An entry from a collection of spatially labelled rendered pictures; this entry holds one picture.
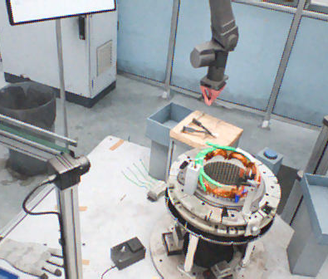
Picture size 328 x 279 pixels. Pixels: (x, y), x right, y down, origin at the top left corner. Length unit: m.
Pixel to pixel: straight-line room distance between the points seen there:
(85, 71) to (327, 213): 2.52
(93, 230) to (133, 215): 0.15
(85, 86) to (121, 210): 2.10
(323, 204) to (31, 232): 0.94
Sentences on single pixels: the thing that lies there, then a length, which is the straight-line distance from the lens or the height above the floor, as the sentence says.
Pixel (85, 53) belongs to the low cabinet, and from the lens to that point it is 3.22.
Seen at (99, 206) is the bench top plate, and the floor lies 0.78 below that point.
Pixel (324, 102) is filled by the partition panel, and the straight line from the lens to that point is 3.40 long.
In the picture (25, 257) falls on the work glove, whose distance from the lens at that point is 1.26.
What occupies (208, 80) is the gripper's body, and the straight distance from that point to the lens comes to 1.26.
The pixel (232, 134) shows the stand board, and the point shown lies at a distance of 1.34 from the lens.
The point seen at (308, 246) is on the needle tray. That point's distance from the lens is 1.24.
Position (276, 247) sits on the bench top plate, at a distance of 1.39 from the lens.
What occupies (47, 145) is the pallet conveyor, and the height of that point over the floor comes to 0.76.
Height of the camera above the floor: 1.79
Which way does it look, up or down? 36 degrees down
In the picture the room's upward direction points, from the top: 7 degrees clockwise
